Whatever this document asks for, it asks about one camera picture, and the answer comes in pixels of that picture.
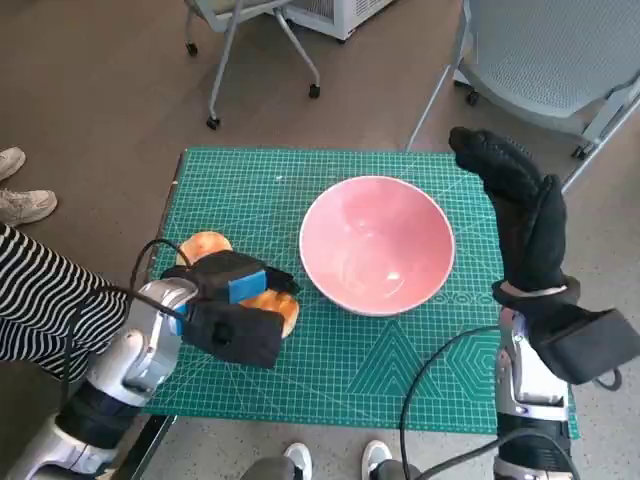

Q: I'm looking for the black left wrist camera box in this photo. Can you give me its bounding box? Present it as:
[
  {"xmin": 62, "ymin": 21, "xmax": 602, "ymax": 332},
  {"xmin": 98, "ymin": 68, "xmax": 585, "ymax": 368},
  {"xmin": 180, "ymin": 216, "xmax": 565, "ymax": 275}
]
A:
[{"xmin": 179, "ymin": 299, "xmax": 287, "ymax": 372}]

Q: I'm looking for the grey mesh seat chair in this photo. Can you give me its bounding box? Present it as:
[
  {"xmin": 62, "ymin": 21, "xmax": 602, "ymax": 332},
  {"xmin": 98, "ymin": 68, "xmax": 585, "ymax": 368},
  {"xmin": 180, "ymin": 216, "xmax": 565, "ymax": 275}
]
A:
[{"xmin": 404, "ymin": 0, "xmax": 640, "ymax": 195}]

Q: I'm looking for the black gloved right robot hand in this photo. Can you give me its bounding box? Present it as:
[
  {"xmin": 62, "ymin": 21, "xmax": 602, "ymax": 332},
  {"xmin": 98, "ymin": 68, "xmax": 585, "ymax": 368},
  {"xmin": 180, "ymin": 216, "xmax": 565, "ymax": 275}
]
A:
[{"xmin": 448, "ymin": 126, "xmax": 570, "ymax": 296}]

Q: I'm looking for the grey chair with casters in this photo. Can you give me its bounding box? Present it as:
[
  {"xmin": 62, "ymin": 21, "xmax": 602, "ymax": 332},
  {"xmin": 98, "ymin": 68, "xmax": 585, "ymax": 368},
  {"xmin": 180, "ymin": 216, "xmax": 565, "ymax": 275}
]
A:
[{"xmin": 183, "ymin": 0, "xmax": 323, "ymax": 131}]

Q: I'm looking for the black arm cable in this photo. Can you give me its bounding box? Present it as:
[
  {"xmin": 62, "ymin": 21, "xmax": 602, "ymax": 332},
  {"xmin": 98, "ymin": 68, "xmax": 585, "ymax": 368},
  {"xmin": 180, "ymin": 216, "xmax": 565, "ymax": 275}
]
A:
[
  {"xmin": 397, "ymin": 324, "xmax": 502, "ymax": 480},
  {"xmin": 127, "ymin": 238, "xmax": 194, "ymax": 321}
]

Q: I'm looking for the oblong braided toy bread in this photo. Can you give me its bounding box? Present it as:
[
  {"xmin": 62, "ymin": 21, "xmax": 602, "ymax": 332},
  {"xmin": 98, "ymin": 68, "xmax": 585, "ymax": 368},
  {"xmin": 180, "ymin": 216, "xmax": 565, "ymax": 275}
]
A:
[{"xmin": 234, "ymin": 287, "xmax": 302, "ymax": 341}]

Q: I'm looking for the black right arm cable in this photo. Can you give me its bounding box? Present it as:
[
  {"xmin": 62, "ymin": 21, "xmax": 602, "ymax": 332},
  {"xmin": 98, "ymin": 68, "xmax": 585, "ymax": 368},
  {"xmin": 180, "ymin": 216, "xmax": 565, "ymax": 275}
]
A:
[{"xmin": 397, "ymin": 324, "xmax": 502, "ymax": 480}]

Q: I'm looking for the pink bowl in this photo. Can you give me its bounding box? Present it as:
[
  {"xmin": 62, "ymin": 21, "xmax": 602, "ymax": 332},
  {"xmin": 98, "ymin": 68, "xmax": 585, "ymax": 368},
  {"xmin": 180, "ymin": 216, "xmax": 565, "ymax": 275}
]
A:
[{"xmin": 298, "ymin": 175, "xmax": 457, "ymax": 318}]

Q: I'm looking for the grey leg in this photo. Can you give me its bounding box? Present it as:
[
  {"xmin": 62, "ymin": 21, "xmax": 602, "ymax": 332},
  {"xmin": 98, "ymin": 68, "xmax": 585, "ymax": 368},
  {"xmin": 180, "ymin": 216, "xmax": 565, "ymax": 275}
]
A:
[
  {"xmin": 243, "ymin": 455, "xmax": 296, "ymax": 480},
  {"xmin": 372, "ymin": 459, "xmax": 422, "ymax": 480}
]

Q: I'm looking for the white appliance cabinet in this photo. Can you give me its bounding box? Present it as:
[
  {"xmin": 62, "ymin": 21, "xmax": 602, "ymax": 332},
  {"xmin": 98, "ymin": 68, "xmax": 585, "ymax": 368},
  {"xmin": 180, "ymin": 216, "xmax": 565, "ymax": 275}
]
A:
[{"xmin": 284, "ymin": 0, "xmax": 397, "ymax": 43}]

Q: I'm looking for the person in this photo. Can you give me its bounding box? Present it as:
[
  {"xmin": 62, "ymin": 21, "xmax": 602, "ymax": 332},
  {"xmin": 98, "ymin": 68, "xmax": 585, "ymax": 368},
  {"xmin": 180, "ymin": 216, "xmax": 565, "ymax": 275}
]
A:
[{"xmin": 0, "ymin": 146, "xmax": 132, "ymax": 385}]

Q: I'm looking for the black left robot hand, blue tape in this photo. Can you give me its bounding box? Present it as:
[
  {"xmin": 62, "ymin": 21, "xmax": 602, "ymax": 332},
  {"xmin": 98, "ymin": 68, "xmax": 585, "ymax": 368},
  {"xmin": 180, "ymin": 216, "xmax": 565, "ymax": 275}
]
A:
[{"xmin": 159, "ymin": 251, "xmax": 302, "ymax": 306}]

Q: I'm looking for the green cutting mat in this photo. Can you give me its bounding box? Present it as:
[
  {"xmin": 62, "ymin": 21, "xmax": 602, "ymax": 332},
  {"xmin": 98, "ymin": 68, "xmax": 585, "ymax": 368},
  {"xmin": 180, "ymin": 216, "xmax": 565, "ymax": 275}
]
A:
[{"xmin": 143, "ymin": 145, "xmax": 582, "ymax": 442}]

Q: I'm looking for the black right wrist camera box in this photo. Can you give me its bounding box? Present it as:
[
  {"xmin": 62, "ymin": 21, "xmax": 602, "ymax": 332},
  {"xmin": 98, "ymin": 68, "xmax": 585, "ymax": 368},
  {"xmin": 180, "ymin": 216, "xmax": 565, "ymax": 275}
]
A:
[{"xmin": 532, "ymin": 294, "xmax": 628, "ymax": 387}]

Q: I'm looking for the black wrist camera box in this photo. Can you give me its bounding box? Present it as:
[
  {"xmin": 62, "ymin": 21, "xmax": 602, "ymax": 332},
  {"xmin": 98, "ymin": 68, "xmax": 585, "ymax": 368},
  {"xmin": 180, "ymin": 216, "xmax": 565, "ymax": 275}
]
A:
[
  {"xmin": 532, "ymin": 294, "xmax": 628, "ymax": 387},
  {"xmin": 179, "ymin": 299, "xmax": 287, "ymax": 372}
]

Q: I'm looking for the white shoe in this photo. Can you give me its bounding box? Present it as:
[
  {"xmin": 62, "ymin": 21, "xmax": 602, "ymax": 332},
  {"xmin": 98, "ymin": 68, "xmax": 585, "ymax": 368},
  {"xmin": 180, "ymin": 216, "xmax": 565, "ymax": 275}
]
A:
[
  {"xmin": 360, "ymin": 438, "xmax": 394, "ymax": 480},
  {"xmin": 283, "ymin": 440, "xmax": 314, "ymax": 480}
]

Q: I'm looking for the round toy bread bun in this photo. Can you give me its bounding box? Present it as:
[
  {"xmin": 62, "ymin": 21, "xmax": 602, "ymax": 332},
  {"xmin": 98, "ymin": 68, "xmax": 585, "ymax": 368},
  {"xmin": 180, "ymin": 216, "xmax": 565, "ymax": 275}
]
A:
[{"xmin": 175, "ymin": 230, "xmax": 234, "ymax": 268}]

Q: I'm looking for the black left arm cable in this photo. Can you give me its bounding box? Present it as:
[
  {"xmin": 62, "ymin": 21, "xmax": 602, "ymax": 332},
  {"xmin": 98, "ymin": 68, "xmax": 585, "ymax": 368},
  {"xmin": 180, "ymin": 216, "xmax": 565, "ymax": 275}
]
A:
[{"xmin": 127, "ymin": 238, "xmax": 194, "ymax": 321}]

